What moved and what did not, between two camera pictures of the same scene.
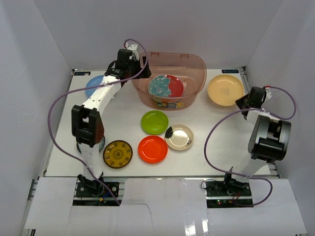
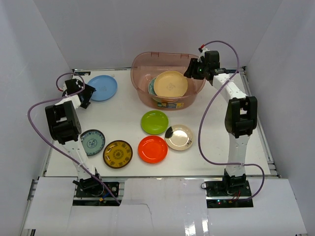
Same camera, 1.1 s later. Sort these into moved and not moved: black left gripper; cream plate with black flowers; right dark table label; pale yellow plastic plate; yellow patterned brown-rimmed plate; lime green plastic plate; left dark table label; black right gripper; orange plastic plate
Moved: black left gripper; black right gripper; pale yellow plastic plate
Not moved: cream plate with black flowers; orange plastic plate; right dark table label; yellow patterned brown-rimmed plate; left dark table label; lime green plastic plate
